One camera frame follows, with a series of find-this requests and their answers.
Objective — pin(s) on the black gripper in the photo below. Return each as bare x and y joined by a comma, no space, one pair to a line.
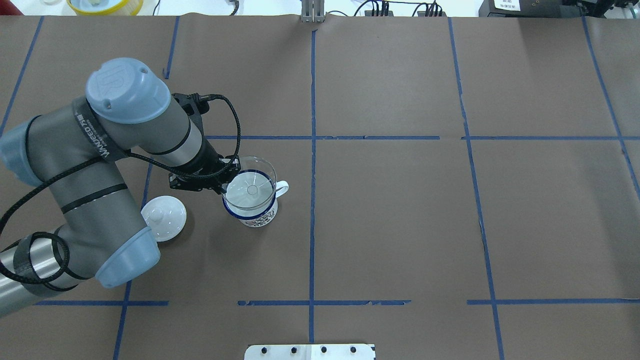
206,162

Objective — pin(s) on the clear plastic funnel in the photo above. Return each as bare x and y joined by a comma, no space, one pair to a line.
253,186

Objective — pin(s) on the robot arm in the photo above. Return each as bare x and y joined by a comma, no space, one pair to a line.
126,112

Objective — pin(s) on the white enamel mug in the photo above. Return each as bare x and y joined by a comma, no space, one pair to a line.
262,216

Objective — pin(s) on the white ceramic lid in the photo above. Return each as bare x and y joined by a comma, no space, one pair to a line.
166,216

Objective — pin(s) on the yellow tape roll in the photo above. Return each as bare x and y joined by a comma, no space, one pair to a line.
106,7

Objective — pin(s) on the black computer box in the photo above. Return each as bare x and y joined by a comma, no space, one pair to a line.
553,9

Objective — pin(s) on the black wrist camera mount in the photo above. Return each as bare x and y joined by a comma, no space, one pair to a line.
194,105

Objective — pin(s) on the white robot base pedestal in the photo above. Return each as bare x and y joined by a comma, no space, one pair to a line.
326,351

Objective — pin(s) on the aluminium frame post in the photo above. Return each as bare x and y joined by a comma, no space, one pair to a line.
313,11

